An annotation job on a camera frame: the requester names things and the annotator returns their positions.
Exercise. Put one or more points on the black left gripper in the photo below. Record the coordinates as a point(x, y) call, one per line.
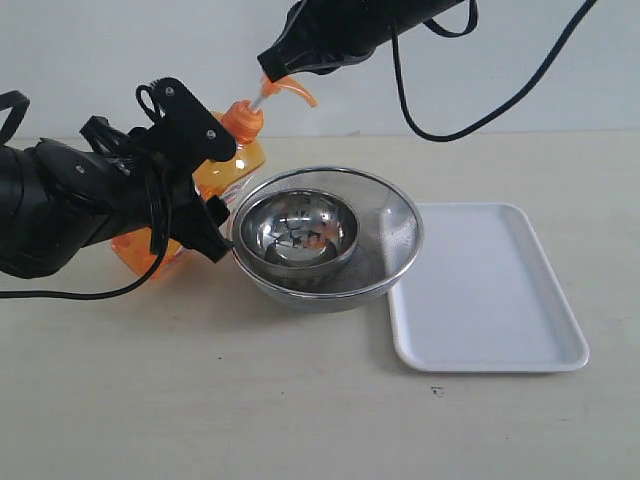
point(119, 191)

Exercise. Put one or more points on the orange pump soap bottle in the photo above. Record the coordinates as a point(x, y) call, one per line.
point(244, 119)

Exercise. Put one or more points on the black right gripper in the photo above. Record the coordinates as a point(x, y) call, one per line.
point(322, 36)

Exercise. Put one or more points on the small stainless steel bowl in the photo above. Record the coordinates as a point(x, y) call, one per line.
point(299, 233)

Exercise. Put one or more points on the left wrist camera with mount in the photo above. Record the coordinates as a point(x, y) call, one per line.
point(183, 130)

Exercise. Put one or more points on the steel mesh strainer bowl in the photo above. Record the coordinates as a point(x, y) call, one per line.
point(390, 241)

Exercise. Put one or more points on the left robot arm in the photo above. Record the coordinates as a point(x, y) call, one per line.
point(57, 199)

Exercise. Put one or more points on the white rectangular plastic tray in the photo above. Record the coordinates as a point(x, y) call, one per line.
point(482, 297)

